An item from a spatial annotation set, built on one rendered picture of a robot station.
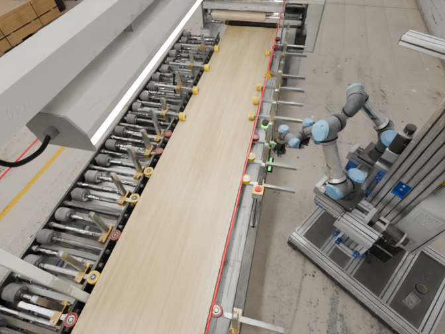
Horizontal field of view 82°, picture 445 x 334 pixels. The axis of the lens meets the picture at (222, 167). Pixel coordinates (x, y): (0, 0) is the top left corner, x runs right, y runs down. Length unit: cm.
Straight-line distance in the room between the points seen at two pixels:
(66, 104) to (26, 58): 8
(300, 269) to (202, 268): 128
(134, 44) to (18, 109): 30
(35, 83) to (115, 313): 161
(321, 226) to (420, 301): 94
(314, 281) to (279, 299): 38
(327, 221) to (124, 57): 256
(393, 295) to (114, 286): 222
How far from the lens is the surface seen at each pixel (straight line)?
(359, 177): 188
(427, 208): 199
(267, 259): 280
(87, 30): 54
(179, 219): 199
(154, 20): 74
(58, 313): 210
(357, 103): 202
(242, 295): 198
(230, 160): 226
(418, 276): 300
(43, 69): 47
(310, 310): 276
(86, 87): 53
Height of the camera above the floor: 264
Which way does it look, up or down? 52 degrees down
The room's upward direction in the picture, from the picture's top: 3 degrees counter-clockwise
